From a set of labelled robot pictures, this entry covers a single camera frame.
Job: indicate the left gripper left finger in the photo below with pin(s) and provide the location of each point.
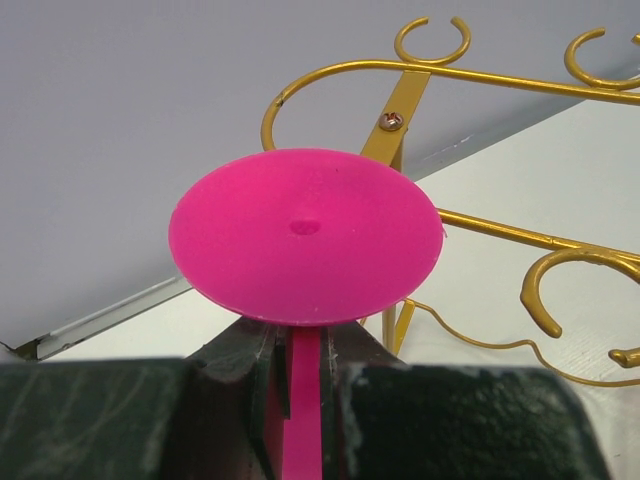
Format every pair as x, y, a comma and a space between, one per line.
217, 414

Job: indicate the gold wire wine glass rack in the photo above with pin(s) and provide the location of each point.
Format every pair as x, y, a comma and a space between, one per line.
543, 251

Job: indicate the pink plastic wine glass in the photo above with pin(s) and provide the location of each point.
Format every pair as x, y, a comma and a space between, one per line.
305, 238

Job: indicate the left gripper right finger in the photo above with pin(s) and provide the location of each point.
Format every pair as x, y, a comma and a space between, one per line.
383, 418

